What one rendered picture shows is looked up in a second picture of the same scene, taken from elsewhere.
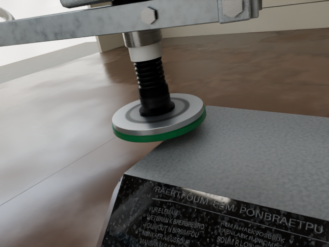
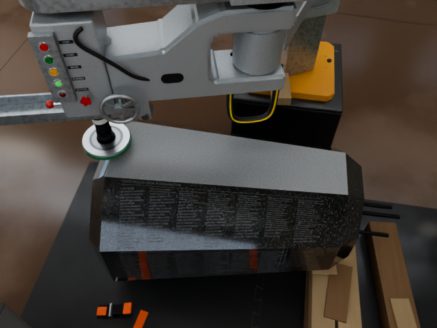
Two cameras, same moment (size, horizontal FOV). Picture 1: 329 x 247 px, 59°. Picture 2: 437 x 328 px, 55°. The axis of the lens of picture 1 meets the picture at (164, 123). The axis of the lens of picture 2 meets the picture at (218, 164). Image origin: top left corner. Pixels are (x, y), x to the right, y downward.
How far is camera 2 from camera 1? 139 cm
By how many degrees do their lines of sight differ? 38
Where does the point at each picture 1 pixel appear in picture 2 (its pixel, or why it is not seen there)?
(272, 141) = (163, 148)
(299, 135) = (173, 143)
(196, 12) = (129, 113)
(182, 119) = (123, 146)
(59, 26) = (56, 117)
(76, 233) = (10, 196)
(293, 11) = not seen: outside the picture
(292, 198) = (172, 176)
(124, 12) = not seen: hidden behind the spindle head
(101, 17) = not seen: hidden behind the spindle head
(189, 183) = (135, 176)
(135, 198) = (113, 185)
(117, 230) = (108, 199)
